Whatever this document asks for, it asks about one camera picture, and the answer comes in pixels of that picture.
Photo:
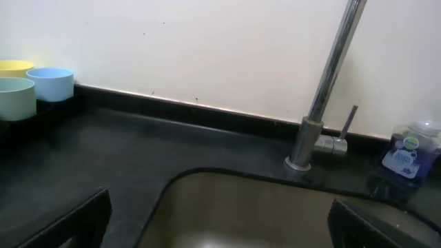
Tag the steel tap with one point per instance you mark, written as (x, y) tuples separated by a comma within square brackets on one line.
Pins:
[(306, 141)]

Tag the steel sink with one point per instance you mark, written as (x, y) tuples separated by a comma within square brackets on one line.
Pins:
[(241, 210)]

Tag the green cup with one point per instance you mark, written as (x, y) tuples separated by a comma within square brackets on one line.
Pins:
[(15, 101)]

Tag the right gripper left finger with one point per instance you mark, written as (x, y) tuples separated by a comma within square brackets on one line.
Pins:
[(79, 220)]

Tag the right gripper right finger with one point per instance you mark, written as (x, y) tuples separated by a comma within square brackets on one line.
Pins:
[(358, 230)]

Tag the blue soap bottle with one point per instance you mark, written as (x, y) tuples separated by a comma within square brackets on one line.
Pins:
[(406, 162)]

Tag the yellow cup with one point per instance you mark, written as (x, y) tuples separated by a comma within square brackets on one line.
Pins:
[(13, 68)]

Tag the blue cup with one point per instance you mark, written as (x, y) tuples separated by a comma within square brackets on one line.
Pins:
[(53, 86)]

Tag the black tray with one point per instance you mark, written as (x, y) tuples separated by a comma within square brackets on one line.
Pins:
[(58, 112)]

